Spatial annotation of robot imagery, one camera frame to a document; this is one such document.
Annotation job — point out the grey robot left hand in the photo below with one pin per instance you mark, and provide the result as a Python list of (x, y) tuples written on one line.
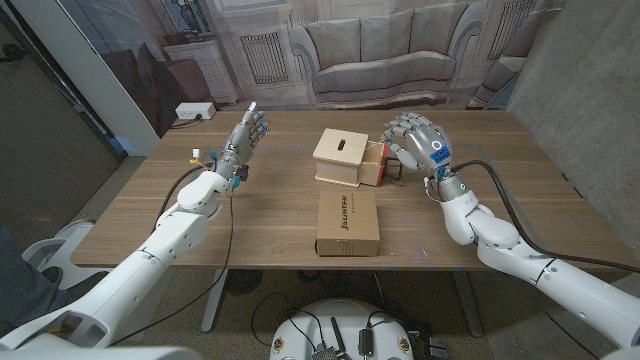
[(242, 142)]

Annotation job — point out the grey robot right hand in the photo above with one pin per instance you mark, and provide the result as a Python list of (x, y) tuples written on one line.
[(422, 142)]

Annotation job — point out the white plastic card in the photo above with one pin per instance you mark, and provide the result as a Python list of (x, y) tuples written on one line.
[(375, 145)]

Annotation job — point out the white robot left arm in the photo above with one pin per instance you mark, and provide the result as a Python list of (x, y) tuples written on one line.
[(145, 260)]

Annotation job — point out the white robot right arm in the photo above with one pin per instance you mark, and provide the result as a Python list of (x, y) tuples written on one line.
[(500, 240)]

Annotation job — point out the wooden drawer with red front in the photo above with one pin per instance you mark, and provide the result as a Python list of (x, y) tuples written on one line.
[(372, 170)]

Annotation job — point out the brown cardboard package box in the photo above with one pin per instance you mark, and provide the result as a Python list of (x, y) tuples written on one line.
[(345, 230)]

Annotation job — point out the white power strip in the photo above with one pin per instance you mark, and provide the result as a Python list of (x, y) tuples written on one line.
[(195, 110)]

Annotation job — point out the light wooden box with slot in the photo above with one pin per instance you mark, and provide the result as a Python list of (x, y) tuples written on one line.
[(340, 150)]

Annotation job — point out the printed sofa room backdrop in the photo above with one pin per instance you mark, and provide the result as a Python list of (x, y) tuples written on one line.
[(380, 50)]

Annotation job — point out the black round vented disc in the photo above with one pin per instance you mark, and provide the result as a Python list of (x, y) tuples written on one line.
[(244, 281)]

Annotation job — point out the white table leg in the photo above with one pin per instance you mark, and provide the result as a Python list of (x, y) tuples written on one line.
[(214, 300)]

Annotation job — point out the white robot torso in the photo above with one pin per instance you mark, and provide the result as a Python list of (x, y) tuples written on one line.
[(345, 320)]

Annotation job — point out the black adapter on torso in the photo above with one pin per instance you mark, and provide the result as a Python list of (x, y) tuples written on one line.
[(365, 342)]

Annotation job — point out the black antenna on torso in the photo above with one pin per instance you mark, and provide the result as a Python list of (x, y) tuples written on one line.
[(338, 337)]

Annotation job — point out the white mobile base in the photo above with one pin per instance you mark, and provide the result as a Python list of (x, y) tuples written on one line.
[(40, 252)]

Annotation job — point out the person in blue jeans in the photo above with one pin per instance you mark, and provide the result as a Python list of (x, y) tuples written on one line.
[(20, 285)]

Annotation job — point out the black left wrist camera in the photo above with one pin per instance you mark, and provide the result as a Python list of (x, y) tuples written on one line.
[(242, 173)]

